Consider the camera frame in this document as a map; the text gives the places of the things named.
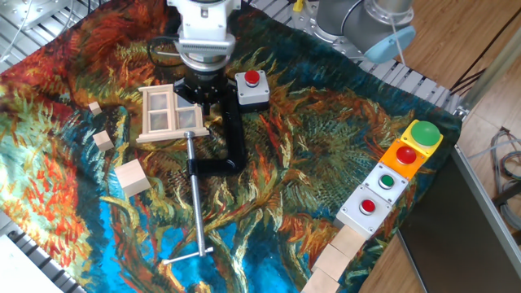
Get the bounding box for white flat box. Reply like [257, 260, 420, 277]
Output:
[0, 234, 64, 293]

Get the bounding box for thin white cable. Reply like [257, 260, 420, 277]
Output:
[0, 0, 34, 63]

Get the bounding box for grey box red button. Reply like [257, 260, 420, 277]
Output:
[334, 185, 394, 240]

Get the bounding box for orange box red button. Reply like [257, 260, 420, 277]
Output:
[379, 138, 427, 181]

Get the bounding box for grey cable bundle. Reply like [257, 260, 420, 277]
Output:
[467, 127, 521, 231]

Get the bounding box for colourful painted sunflower cloth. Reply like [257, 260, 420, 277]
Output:
[0, 0, 463, 293]

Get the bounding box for aluminium frame post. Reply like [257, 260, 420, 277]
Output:
[462, 36, 521, 112]

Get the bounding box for grey box green button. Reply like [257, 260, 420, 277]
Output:
[361, 162, 409, 204]

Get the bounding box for small wooden sliding window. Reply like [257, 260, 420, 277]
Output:
[135, 84, 211, 145]

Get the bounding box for black C-clamp with steel screw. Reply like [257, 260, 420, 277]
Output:
[161, 77, 247, 266]

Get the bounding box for wooden block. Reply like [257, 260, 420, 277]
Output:
[312, 243, 351, 282]
[330, 225, 367, 260]
[300, 267, 341, 293]

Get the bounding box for white zip tie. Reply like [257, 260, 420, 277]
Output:
[388, 15, 412, 77]

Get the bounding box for medium wooden cube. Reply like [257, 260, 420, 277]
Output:
[92, 129, 115, 152]

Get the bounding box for aluminium frame rail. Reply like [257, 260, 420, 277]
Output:
[449, 145, 521, 264]

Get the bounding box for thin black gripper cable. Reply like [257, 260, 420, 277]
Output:
[147, 35, 185, 68]

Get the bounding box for grey red-button box, black base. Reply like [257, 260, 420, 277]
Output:
[234, 68, 271, 114]

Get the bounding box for aluminium mounting plate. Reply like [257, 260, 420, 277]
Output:
[0, 0, 71, 32]

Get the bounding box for yellow box green mushroom button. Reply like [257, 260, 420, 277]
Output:
[401, 119, 444, 158]

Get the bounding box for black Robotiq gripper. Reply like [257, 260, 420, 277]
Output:
[173, 68, 230, 117]

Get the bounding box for black flat panel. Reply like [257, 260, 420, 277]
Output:
[396, 154, 521, 293]

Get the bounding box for large wooden cube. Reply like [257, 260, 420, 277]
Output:
[113, 159, 151, 199]

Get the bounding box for black floor cables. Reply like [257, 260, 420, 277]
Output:
[449, 7, 521, 95]

